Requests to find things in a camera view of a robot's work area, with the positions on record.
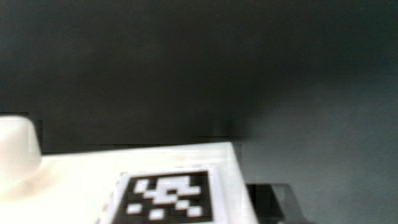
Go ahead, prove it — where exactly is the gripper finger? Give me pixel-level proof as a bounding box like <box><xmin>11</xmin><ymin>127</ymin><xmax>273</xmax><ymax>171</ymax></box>
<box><xmin>248</xmin><ymin>183</ymin><xmax>310</xmax><ymax>224</ymax></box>

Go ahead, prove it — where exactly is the white front drawer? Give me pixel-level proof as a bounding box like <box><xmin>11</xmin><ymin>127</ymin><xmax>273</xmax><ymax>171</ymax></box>
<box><xmin>0</xmin><ymin>116</ymin><xmax>258</xmax><ymax>224</ymax></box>

